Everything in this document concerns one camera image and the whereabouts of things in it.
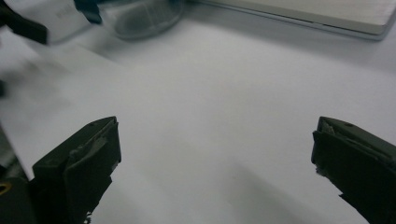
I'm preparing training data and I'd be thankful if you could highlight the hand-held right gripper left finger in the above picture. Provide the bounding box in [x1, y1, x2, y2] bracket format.
[31, 116, 122, 224]

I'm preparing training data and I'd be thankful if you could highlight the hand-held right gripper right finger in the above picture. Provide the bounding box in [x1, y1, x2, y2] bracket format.
[310, 116, 396, 224]

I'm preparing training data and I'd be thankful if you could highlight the large clear storage box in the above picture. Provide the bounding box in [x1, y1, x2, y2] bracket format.
[194, 0, 396, 42]

